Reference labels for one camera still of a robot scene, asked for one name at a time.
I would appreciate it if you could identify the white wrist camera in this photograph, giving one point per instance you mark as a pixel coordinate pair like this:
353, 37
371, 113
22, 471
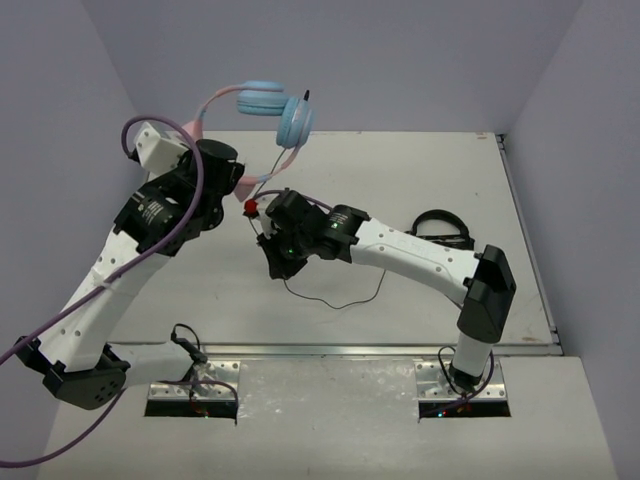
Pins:
156, 151
260, 222

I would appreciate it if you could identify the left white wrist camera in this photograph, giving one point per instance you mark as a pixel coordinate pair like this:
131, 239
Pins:
156, 151

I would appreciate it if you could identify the metal table rail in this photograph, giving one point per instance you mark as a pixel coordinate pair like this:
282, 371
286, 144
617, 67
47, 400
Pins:
364, 350

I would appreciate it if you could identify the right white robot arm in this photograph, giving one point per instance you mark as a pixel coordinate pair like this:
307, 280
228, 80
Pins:
480, 284

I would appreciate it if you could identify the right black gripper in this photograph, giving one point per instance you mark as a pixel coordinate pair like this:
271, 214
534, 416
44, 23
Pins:
280, 268

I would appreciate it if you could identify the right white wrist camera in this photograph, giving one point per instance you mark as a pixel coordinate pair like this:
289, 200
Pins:
260, 222

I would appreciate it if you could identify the metal base plate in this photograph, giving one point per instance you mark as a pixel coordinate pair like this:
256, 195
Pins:
433, 387
210, 382

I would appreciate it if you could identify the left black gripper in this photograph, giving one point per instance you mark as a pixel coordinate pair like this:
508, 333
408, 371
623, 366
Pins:
232, 176

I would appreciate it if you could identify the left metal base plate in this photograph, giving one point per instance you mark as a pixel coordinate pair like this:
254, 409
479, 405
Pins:
210, 382

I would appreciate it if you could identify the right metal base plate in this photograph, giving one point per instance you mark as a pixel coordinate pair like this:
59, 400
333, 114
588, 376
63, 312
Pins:
433, 387

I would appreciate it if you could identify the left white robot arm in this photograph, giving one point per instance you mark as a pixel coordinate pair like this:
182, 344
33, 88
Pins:
79, 364

